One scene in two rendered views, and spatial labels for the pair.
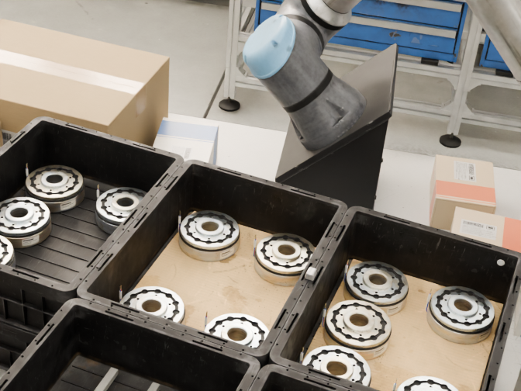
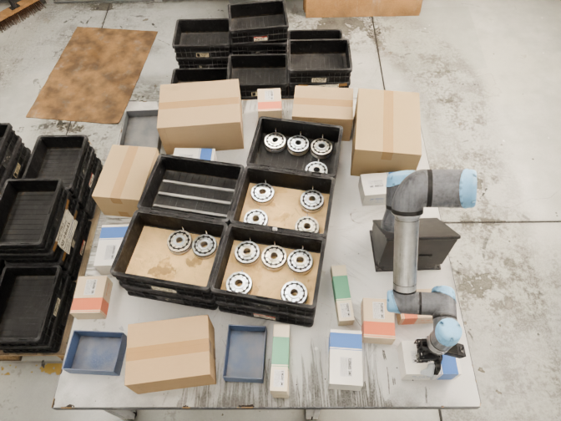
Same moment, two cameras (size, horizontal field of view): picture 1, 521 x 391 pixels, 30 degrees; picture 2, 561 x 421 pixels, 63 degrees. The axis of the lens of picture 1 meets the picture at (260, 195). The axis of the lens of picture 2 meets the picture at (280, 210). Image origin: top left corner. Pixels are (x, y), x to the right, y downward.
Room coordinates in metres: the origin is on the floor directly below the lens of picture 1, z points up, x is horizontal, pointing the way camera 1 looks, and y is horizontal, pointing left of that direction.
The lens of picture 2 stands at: (1.06, -1.00, 2.51)
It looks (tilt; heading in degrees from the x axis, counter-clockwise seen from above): 58 degrees down; 85
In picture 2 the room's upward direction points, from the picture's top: 2 degrees counter-clockwise
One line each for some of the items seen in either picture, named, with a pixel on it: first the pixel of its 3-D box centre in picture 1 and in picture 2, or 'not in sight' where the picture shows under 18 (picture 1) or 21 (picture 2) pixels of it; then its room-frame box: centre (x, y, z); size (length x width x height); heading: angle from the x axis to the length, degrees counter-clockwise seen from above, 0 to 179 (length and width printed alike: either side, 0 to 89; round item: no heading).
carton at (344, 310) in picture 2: not in sight; (341, 294); (1.37, -0.32, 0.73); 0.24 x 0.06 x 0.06; 87
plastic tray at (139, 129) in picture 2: not in sight; (142, 131); (0.51, 0.72, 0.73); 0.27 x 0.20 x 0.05; 85
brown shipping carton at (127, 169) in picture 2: not in sight; (130, 181); (0.48, 0.36, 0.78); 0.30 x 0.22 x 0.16; 76
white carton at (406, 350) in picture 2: not in sight; (427, 360); (1.63, -0.63, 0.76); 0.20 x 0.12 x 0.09; 172
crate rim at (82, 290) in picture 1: (221, 251); (284, 200); (1.18, 0.05, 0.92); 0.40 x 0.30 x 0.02; 162
